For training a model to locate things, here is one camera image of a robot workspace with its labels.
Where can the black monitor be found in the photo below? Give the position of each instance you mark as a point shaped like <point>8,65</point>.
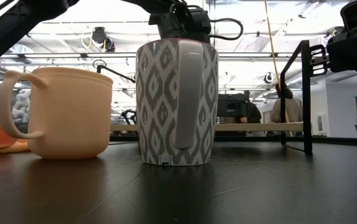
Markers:
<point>231,105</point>

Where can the peach plastic mug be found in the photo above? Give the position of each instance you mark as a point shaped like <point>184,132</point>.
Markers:
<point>69,115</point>

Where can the wooden cutting board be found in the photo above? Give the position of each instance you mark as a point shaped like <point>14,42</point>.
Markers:
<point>306,93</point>

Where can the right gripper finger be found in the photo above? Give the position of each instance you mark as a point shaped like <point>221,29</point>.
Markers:
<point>312,62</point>

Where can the white grey patterned mug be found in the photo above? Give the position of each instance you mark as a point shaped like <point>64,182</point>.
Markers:
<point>159,102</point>

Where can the person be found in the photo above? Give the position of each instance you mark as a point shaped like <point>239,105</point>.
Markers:
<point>253,113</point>
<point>287,109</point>

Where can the white wall dispenser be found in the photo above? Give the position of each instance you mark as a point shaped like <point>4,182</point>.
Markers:
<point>323,124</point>

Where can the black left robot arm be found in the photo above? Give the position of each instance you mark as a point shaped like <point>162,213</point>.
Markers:
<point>7,31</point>

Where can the black aluminium table frame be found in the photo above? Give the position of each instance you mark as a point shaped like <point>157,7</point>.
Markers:
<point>253,139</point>

